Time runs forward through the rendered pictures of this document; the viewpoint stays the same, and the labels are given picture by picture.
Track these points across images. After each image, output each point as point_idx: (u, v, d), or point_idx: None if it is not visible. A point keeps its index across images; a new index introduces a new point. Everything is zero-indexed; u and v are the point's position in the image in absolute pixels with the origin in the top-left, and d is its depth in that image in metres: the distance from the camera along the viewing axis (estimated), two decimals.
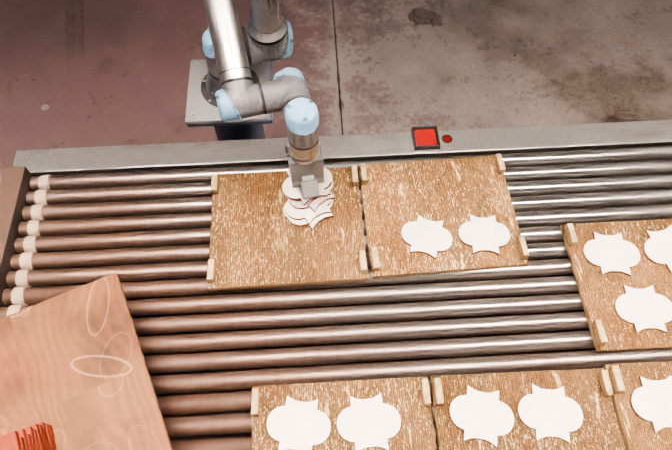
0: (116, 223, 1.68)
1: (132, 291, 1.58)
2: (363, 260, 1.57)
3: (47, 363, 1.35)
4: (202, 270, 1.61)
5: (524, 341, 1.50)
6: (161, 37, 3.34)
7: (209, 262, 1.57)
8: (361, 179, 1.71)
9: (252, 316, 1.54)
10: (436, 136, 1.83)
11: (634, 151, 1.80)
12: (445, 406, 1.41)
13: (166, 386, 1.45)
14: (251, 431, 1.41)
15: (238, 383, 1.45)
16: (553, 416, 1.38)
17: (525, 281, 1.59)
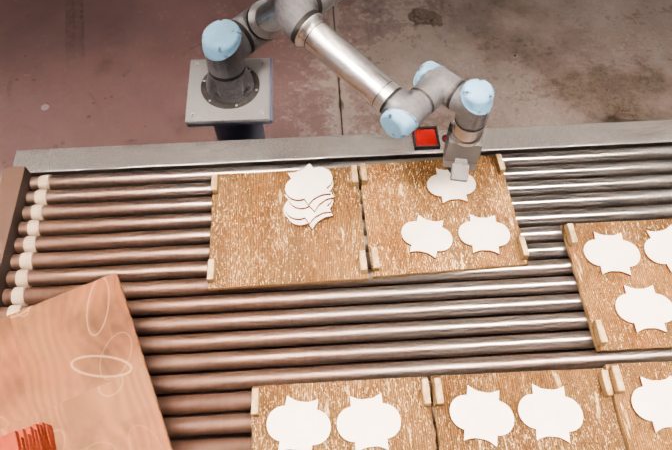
0: (116, 223, 1.68)
1: (132, 291, 1.58)
2: (363, 260, 1.57)
3: (47, 363, 1.35)
4: (202, 270, 1.61)
5: (524, 341, 1.50)
6: (161, 37, 3.34)
7: (209, 262, 1.57)
8: (361, 179, 1.71)
9: (252, 316, 1.54)
10: (436, 136, 1.83)
11: (634, 151, 1.80)
12: (445, 406, 1.41)
13: (166, 386, 1.45)
14: (251, 431, 1.41)
15: (238, 383, 1.45)
16: (553, 416, 1.38)
17: (525, 281, 1.59)
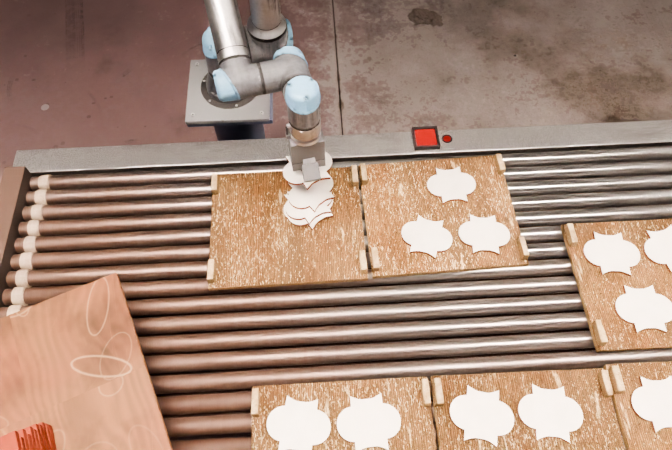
0: (116, 223, 1.68)
1: (132, 291, 1.58)
2: (363, 260, 1.57)
3: (47, 363, 1.35)
4: (202, 270, 1.61)
5: (524, 341, 1.50)
6: (161, 37, 3.34)
7: (209, 262, 1.57)
8: (361, 179, 1.71)
9: (252, 316, 1.54)
10: (436, 136, 1.83)
11: (634, 151, 1.80)
12: (445, 406, 1.41)
13: (166, 386, 1.45)
14: (251, 431, 1.41)
15: (238, 383, 1.45)
16: (553, 416, 1.38)
17: (525, 281, 1.59)
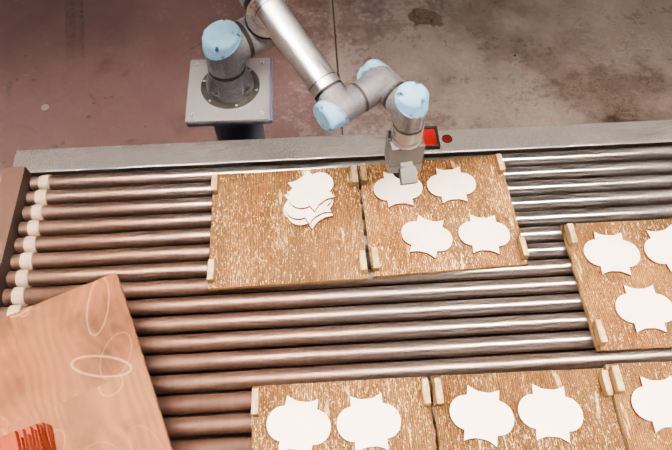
0: (116, 223, 1.68)
1: (132, 291, 1.58)
2: (363, 260, 1.57)
3: (47, 363, 1.35)
4: (202, 270, 1.61)
5: (524, 341, 1.50)
6: (161, 37, 3.34)
7: (209, 262, 1.57)
8: (361, 179, 1.71)
9: (252, 316, 1.54)
10: (436, 136, 1.83)
11: (634, 151, 1.80)
12: (445, 406, 1.41)
13: (166, 386, 1.45)
14: (251, 431, 1.41)
15: (238, 383, 1.45)
16: (553, 416, 1.38)
17: (525, 281, 1.59)
